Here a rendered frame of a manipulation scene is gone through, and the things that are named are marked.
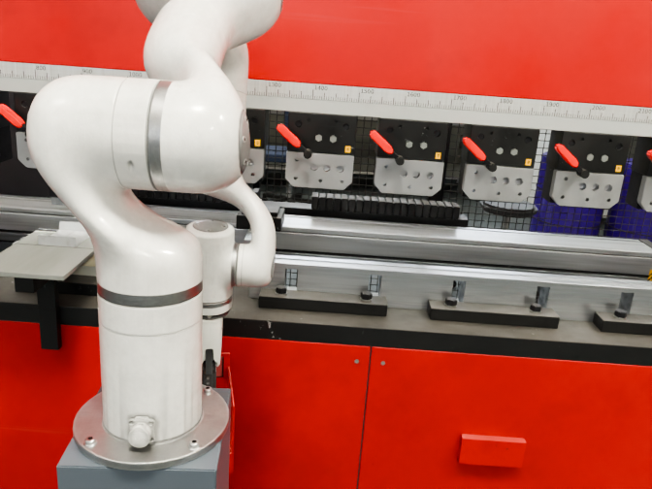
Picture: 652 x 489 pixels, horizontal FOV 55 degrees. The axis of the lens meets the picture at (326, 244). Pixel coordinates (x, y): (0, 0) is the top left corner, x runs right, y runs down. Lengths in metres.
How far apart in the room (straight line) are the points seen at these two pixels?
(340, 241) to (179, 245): 1.05
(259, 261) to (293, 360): 0.42
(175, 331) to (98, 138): 0.23
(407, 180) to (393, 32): 0.32
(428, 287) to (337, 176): 0.35
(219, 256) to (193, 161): 0.45
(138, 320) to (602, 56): 1.12
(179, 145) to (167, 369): 0.26
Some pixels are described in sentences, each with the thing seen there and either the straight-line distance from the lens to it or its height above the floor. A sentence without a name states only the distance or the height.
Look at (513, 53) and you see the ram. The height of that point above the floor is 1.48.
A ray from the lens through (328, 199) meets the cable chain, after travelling 1.86.
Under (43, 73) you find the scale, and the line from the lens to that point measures 1.53.
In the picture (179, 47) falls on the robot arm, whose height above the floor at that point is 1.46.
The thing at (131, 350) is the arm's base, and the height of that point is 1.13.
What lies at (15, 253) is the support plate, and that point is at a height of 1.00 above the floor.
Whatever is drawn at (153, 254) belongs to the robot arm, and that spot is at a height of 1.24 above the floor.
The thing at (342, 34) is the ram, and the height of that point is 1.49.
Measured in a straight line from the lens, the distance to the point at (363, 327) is 1.42.
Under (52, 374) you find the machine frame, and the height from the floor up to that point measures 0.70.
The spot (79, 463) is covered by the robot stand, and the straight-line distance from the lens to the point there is 0.81.
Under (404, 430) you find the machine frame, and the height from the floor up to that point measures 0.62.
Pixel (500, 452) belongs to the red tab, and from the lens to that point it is 1.61.
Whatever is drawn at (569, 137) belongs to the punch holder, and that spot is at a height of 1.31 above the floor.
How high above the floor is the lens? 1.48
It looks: 18 degrees down
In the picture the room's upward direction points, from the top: 4 degrees clockwise
